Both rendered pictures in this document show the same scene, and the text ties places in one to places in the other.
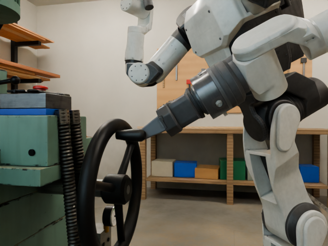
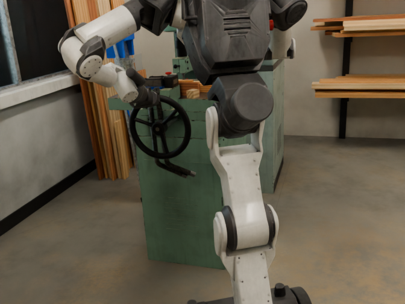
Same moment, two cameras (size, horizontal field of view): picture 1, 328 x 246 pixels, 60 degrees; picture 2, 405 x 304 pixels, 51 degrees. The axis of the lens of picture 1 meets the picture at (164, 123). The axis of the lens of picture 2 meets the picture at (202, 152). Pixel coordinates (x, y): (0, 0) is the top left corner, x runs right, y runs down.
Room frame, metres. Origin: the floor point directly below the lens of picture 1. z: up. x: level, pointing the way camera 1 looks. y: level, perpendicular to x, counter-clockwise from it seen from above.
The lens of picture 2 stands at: (0.94, -1.66, 1.30)
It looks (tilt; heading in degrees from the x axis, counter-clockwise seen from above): 19 degrees down; 96
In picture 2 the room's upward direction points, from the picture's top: 3 degrees counter-clockwise
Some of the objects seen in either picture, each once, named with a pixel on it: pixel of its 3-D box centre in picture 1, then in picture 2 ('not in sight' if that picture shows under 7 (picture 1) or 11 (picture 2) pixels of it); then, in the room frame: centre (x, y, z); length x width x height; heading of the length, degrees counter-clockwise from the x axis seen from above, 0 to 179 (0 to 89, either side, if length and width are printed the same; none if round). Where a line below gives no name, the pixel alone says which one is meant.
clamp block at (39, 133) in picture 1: (39, 138); (161, 96); (0.57, 0.25, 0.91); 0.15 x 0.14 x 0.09; 167
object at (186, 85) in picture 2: not in sight; (176, 88); (0.63, 0.34, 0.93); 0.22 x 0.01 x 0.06; 167
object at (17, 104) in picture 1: (42, 102); (161, 81); (0.58, 0.25, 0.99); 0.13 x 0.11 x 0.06; 167
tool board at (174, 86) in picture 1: (230, 78); not in sight; (3.77, -0.88, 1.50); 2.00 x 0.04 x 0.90; 78
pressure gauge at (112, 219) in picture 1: (109, 218); not in sight; (0.86, 0.17, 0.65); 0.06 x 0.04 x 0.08; 167
